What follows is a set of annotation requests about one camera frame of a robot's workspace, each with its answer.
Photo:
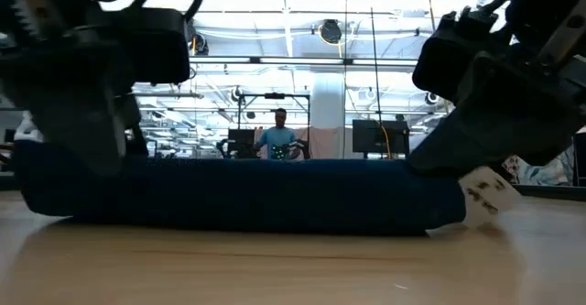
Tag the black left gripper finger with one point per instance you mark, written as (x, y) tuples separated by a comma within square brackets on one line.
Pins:
[(87, 122), (134, 131)]

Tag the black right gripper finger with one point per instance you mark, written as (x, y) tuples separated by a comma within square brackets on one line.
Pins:
[(503, 126)]

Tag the white handwritten paper tag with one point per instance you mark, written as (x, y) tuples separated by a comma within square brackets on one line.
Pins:
[(499, 195)]

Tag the navy blue towel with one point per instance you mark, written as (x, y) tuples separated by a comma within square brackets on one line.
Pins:
[(252, 195)]

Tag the black distant robot arm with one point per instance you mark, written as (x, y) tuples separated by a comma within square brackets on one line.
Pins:
[(288, 151)]

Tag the leaf patterned fabric panel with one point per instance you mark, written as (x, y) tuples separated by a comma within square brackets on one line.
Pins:
[(545, 174)]

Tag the black upright panel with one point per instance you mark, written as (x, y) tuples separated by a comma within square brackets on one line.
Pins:
[(241, 142)]

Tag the black monitor on stand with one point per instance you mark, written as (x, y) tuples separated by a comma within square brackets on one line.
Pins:
[(371, 135)]

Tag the person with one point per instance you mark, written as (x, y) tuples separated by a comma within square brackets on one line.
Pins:
[(277, 138)]

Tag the long ceiling light bar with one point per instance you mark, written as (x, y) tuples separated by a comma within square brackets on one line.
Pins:
[(297, 60)]

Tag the black metal table frame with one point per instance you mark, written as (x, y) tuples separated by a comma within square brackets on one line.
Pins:
[(549, 192)]

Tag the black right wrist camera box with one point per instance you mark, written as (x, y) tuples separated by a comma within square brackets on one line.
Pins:
[(448, 62)]

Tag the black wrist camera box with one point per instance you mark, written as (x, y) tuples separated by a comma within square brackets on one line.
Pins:
[(160, 44), (448, 62)]

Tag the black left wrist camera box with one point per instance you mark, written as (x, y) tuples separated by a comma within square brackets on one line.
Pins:
[(160, 44)]

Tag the black gantry frame rig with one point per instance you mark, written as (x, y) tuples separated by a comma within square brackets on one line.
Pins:
[(274, 95)]

